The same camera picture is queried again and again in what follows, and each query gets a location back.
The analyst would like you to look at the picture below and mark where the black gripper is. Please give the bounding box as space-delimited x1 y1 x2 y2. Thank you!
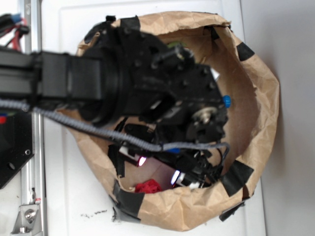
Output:
108 27 228 189

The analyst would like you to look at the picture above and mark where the red paper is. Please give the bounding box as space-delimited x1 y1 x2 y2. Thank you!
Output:
135 179 162 194

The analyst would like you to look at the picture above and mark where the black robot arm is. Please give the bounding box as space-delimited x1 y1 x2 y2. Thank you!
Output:
0 25 229 188

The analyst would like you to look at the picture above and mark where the brown paper bag bin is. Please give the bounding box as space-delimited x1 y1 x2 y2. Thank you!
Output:
71 11 280 232

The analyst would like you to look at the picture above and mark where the blue plastic bottle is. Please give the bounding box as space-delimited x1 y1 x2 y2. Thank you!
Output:
222 95 232 108

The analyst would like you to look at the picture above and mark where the green plush frog toy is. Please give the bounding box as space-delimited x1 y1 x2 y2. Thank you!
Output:
167 41 189 49

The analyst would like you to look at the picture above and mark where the aluminium frame rail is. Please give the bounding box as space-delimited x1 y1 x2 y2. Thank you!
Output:
18 0 48 236

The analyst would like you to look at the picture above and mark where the metal corner bracket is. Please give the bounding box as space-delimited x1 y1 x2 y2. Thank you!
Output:
10 204 42 236

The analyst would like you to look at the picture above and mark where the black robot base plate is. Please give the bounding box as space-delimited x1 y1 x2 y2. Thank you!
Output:
0 112 34 189

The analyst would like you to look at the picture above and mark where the red and blue wire bundle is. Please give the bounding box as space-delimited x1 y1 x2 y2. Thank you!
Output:
0 13 32 52

